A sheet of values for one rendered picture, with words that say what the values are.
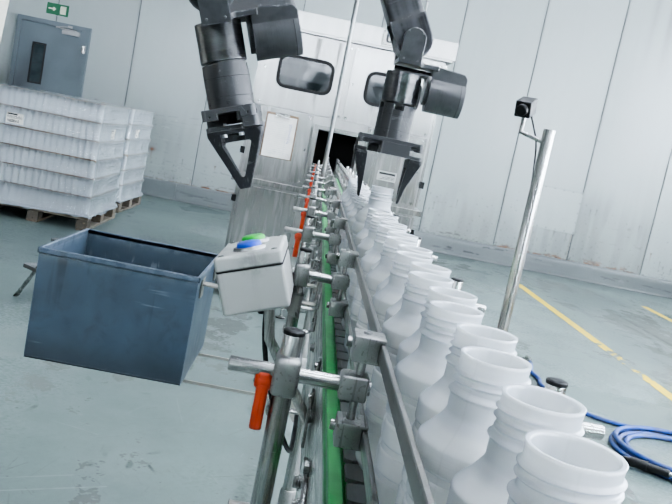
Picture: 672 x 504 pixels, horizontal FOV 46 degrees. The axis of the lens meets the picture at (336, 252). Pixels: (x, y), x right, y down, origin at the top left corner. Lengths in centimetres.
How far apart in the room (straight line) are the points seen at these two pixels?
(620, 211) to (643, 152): 89
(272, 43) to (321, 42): 478
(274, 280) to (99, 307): 73
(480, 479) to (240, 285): 60
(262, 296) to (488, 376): 55
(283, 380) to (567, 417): 30
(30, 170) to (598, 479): 751
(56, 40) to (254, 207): 657
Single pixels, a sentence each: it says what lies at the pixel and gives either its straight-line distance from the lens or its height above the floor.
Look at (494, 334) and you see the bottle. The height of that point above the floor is 116.
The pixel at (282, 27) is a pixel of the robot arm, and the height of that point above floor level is 137.
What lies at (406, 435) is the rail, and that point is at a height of 111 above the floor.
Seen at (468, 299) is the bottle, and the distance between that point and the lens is 57.
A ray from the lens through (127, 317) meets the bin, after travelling 158.
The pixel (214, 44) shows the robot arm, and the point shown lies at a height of 134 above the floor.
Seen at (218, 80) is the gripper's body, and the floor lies 130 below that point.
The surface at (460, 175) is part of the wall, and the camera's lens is 1142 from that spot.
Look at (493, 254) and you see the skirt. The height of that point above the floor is 13.
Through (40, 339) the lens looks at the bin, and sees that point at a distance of 164.
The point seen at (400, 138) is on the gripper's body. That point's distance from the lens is 125.
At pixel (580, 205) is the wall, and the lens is 1187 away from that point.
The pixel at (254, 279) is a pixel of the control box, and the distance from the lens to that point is 91.
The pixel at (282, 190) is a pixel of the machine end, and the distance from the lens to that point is 576.
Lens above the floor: 125
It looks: 8 degrees down
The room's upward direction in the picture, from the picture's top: 11 degrees clockwise
